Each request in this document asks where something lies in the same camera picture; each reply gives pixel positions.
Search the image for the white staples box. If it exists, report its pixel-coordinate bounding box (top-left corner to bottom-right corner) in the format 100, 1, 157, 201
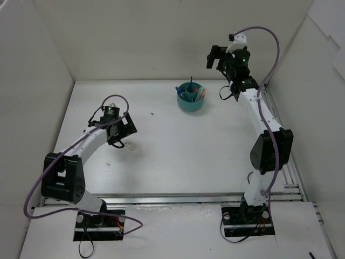
125, 140, 137, 151

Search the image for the clear blue spray bottle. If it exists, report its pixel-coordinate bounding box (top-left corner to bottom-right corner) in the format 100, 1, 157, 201
175, 86, 185, 100

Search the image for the blue gel pen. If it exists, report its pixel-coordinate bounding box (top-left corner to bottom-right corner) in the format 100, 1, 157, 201
189, 76, 193, 92

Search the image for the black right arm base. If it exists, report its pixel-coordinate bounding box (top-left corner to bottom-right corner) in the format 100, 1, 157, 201
220, 207, 275, 242

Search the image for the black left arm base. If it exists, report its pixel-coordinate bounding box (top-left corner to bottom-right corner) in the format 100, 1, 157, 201
73, 208, 126, 242

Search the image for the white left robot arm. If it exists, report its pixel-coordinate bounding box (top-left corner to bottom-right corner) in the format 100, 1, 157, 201
40, 105, 137, 227

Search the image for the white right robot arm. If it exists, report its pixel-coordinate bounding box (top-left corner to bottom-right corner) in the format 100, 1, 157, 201
206, 45, 293, 222

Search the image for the teal round desk organizer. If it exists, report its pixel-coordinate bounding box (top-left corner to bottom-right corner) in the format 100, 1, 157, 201
177, 82, 205, 112

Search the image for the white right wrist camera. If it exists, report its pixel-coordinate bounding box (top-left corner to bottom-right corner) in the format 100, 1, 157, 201
225, 33, 247, 53

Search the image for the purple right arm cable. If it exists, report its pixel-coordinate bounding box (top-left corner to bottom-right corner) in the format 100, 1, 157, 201
237, 26, 281, 214

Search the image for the aluminium rail frame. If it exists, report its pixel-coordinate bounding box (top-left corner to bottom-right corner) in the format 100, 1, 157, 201
40, 80, 324, 224

